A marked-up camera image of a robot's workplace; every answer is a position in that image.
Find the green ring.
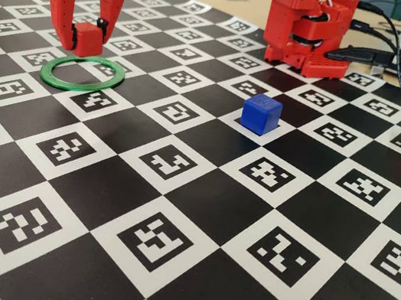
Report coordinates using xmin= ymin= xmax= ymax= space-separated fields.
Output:
xmin=36 ymin=47 xmax=129 ymax=101

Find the black white marker checkerboard mat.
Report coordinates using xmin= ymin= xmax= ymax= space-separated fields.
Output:
xmin=0 ymin=0 xmax=401 ymax=300

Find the blue cube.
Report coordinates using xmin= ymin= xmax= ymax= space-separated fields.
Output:
xmin=238 ymin=90 xmax=285 ymax=139

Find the red cube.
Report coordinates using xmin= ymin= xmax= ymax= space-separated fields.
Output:
xmin=67 ymin=20 xmax=107 ymax=62

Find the black cable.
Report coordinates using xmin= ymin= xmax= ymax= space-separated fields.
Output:
xmin=344 ymin=19 xmax=401 ymax=77
xmin=344 ymin=1 xmax=401 ymax=88

